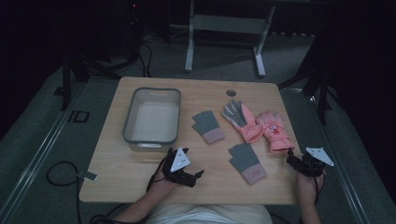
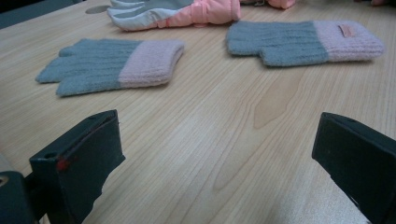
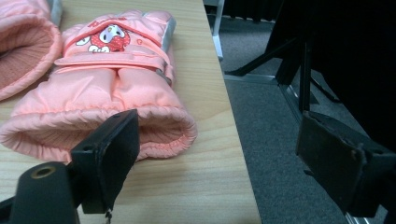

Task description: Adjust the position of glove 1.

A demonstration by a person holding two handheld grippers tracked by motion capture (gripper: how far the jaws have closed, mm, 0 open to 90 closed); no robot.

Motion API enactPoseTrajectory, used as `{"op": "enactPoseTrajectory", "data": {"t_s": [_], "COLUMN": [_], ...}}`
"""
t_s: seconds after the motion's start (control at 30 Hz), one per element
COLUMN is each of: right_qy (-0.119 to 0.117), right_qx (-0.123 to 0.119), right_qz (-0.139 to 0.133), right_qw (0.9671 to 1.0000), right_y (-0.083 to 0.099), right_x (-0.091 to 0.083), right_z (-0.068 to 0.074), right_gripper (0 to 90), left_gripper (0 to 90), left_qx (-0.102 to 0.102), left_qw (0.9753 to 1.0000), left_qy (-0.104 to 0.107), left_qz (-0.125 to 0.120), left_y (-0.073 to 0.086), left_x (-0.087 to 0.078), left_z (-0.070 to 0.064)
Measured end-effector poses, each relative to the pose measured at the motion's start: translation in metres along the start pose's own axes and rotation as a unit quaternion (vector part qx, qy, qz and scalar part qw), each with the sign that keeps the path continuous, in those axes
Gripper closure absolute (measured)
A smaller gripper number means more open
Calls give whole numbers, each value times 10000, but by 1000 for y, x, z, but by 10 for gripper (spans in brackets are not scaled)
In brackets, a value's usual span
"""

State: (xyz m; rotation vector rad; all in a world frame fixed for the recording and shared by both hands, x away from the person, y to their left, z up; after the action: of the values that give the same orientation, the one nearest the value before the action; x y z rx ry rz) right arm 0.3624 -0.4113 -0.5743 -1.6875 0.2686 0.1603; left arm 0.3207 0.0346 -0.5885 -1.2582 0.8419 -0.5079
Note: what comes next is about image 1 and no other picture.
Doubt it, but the black equipment stand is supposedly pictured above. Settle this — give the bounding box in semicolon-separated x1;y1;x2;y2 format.
54;0;153;112

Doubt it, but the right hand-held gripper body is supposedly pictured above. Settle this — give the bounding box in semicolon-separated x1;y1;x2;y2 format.
290;147;335;178

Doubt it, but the black tripod stand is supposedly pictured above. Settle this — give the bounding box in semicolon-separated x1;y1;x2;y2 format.
277;31;344;126

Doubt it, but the metal floor rail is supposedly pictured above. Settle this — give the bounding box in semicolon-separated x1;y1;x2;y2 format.
0;83;88;224
279;88;372;224

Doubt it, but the person's left hand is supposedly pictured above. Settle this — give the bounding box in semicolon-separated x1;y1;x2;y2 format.
148;167;176;196

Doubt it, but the right hand-held gripper cable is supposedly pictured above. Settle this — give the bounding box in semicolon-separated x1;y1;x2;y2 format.
313;172;327;207

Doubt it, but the left hand-held gripper cable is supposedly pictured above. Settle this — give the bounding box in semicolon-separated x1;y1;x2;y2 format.
88;155;171;224

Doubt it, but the hand-held gripper cable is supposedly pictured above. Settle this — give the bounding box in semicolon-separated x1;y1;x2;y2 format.
313;172;327;207
88;155;171;224

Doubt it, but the black floor cable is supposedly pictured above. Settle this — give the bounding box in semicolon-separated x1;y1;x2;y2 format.
46;161;83;224

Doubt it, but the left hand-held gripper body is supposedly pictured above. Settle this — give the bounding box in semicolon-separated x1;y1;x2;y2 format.
162;147;198;189

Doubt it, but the pink ski glove grey palm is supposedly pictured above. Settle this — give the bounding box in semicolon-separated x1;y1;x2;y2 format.
221;99;265;145

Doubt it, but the white metal desk frame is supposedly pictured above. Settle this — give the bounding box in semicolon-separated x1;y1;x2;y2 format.
184;0;276;78

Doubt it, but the person's right hand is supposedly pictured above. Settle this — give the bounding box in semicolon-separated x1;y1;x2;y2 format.
295;169;327;206

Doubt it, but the person's white shirt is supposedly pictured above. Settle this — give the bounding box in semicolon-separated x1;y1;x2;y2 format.
144;203;274;224

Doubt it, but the small grey table clamp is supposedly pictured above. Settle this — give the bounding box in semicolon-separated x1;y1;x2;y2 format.
77;171;98;182

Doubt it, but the grey plastic bin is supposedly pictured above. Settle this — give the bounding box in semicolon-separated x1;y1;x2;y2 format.
122;87;182;153

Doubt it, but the pink ski glove printed back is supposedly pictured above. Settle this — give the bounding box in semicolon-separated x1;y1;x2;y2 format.
255;111;296;154

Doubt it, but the grey knit glove pink cuff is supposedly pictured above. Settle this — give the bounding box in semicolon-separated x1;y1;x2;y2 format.
191;110;226;146
228;143;268;186

